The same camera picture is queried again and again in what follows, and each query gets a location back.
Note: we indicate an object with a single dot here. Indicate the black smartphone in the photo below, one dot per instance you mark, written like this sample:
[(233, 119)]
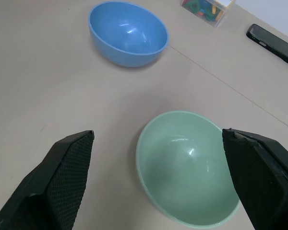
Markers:
[(273, 44)]

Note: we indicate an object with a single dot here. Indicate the clear box of colourful pieces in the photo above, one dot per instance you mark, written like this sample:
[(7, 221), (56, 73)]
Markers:
[(206, 10)]

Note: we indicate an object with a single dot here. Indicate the blue plastic bowl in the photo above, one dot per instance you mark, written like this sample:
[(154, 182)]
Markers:
[(128, 36)]

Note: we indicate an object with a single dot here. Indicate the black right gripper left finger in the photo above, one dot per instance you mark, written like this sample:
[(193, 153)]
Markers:
[(62, 182)]

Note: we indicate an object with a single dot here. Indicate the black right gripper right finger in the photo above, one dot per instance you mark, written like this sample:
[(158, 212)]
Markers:
[(261, 182)]

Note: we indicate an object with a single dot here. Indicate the green plastic bowl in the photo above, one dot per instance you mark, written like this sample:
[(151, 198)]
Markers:
[(182, 172)]

